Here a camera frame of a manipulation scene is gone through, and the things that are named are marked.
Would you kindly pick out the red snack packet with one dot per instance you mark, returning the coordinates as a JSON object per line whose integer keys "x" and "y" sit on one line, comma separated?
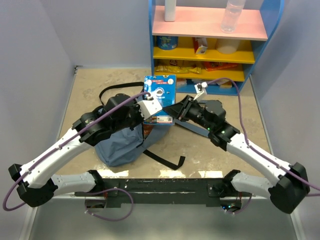
{"x": 216, "y": 66}

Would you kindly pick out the clear plastic bottle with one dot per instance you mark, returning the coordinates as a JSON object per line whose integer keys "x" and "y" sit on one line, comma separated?
{"x": 231, "y": 15}

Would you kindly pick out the red white carton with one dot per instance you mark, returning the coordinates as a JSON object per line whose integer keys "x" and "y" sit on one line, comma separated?
{"x": 200, "y": 45}

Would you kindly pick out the blue student backpack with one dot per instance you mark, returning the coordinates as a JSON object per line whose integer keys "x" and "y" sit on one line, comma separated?
{"x": 125, "y": 146}

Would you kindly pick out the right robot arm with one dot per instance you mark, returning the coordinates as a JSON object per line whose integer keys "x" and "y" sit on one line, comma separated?
{"x": 284, "y": 184}

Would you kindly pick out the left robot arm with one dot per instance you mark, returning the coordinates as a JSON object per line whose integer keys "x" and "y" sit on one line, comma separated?
{"x": 36, "y": 182}

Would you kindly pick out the white bottle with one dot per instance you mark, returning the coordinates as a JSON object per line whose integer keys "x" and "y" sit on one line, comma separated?
{"x": 170, "y": 10}

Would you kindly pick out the blue shelf unit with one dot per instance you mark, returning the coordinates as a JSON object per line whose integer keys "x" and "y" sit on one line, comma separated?
{"x": 195, "y": 36}

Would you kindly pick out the white tissue pack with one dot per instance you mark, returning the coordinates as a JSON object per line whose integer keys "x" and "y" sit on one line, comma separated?
{"x": 181, "y": 82}

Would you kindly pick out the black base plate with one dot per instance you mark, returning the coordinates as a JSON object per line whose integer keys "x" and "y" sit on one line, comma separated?
{"x": 211, "y": 192}

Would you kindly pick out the yellow snack bag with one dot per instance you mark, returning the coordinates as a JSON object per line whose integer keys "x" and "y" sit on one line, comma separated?
{"x": 178, "y": 66}

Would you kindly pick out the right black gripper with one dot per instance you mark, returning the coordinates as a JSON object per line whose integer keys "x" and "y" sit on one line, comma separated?
{"x": 180, "y": 110}

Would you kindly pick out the aluminium rail frame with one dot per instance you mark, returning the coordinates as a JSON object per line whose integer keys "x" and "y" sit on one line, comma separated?
{"x": 64, "y": 218}

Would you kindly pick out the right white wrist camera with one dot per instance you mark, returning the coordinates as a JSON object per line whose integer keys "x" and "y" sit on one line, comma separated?
{"x": 200, "y": 89}

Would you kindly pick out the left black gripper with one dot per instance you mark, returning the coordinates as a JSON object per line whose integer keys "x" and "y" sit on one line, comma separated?
{"x": 141, "y": 119}

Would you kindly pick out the blue round tin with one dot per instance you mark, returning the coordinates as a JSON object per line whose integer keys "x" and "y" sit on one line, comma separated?
{"x": 167, "y": 42}

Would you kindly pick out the white round container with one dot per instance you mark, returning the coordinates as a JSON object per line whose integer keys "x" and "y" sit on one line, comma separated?
{"x": 227, "y": 46}

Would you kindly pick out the blue bottom book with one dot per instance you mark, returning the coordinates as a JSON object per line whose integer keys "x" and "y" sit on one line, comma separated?
{"x": 163, "y": 88}

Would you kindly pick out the yellow sponge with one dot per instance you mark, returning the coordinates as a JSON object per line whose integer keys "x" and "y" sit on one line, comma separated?
{"x": 226, "y": 85}

